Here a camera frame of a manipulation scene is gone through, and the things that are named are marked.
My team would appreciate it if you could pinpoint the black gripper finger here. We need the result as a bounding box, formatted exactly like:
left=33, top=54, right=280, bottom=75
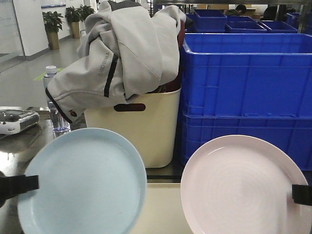
left=0, top=171, right=39, bottom=208
left=292, top=184, right=312, bottom=205

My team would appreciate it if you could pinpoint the pink plate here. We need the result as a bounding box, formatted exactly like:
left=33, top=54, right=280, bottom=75
left=180, top=139, right=312, bottom=234

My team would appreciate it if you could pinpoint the light blue plate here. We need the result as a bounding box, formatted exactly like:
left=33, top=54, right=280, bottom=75
left=18, top=128, right=147, bottom=234

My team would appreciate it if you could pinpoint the cream serving tray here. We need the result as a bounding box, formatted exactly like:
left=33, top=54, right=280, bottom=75
left=131, top=183, right=192, bottom=234

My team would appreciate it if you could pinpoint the large blue crate lower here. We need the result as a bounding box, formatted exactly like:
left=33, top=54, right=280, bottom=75
left=180, top=113, right=312, bottom=171

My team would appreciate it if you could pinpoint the large blue crate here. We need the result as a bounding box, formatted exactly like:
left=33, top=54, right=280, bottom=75
left=181, top=33, right=312, bottom=118
left=180, top=113, right=312, bottom=171

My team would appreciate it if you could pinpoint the white grey remote controller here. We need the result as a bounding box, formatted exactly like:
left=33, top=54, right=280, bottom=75
left=0, top=109, right=39, bottom=135

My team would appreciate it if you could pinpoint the clear water bottle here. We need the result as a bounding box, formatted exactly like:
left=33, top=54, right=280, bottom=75
left=42, top=65, right=70, bottom=133

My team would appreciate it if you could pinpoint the large blue crate upper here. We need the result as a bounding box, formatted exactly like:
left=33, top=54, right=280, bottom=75
left=181, top=33, right=312, bottom=118

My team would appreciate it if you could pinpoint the cream plastic basket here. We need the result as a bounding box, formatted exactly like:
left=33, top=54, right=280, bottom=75
left=84, top=89, right=180, bottom=168

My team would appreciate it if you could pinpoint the potted plant left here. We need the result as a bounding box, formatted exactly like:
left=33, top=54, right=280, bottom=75
left=42, top=11, right=63, bottom=50

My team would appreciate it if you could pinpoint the potted plant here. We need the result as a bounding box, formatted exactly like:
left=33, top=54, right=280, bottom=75
left=42, top=11, right=63, bottom=50
left=65, top=5, right=95, bottom=39

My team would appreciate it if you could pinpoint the blue bin background right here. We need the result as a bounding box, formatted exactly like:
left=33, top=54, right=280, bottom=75
left=259, top=20, right=298, bottom=34

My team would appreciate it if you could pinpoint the blue bin background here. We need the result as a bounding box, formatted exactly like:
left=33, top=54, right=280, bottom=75
left=259, top=20, right=298, bottom=34
left=195, top=9, right=227, bottom=33
left=225, top=21, right=267, bottom=34

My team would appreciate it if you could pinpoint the blue bin background middle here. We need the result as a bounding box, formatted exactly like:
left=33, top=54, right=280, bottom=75
left=225, top=21, right=267, bottom=34

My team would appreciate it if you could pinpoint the grey jacket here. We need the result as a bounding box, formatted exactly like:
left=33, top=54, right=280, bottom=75
left=45, top=0, right=192, bottom=123

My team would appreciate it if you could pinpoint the potted plant middle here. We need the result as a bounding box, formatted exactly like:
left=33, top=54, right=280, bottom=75
left=65, top=5, right=95, bottom=39

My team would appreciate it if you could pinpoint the seated person background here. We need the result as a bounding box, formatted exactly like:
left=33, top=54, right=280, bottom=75
left=225, top=4, right=247, bottom=16

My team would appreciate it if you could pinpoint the blue bin background left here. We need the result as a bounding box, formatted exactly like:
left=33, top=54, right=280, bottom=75
left=195, top=9, right=227, bottom=33

